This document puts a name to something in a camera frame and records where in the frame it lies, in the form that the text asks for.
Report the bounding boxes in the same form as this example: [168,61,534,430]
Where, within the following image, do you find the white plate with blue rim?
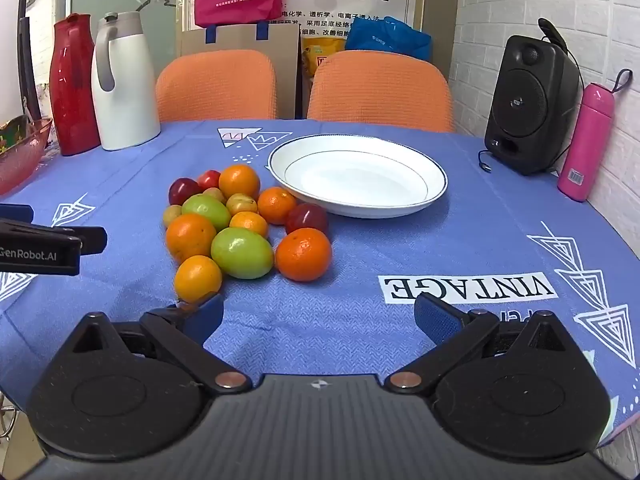
[268,134,448,219]

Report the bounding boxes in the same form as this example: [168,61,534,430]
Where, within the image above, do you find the pink bottle with strap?
[557,68,634,203]

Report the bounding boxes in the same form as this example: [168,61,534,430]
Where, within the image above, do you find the red jug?
[49,14,101,157]

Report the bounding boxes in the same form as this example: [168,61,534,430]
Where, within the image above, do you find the blue plastic bag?
[344,16,432,61]

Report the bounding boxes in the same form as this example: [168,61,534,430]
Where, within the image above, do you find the pink glass bowl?
[0,115,54,196]

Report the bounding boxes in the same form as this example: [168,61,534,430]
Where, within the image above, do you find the blue printed tablecloth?
[0,119,640,448]

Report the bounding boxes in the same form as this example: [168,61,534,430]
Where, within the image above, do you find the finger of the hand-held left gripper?
[0,204,34,223]
[75,226,109,256]

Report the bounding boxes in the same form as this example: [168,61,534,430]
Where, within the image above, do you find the small green fruit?
[181,194,232,232]

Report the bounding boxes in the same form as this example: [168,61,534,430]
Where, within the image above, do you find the dark red plum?
[286,203,330,237]
[168,177,202,206]

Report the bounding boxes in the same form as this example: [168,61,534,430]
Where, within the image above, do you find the white thermos jug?
[91,11,162,152]

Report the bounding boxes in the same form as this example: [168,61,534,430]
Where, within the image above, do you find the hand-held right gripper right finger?
[384,292,576,395]

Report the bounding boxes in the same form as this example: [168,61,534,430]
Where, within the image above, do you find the yellow orange mandarin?
[174,255,223,304]

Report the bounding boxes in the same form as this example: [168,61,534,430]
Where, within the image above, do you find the yellow packet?
[301,44,347,82]

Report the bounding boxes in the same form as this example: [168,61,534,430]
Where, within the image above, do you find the brown paper bag blue handles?
[180,22,302,120]

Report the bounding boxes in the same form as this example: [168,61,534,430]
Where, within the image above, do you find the large green fruit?
[211,227,275,280]

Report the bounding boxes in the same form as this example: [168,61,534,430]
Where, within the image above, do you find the black speaker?
[484,35,584,177]

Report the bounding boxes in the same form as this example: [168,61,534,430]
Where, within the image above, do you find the black pole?
[16,0,42,122]

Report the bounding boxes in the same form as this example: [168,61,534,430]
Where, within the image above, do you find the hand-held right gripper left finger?
[65,292,252,395]

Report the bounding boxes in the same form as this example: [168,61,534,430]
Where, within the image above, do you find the orange chair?
[306,50,455,134]
[155,50,279,124]

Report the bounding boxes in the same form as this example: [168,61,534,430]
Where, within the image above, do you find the deep orange mandarin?
[275,228,333,282]

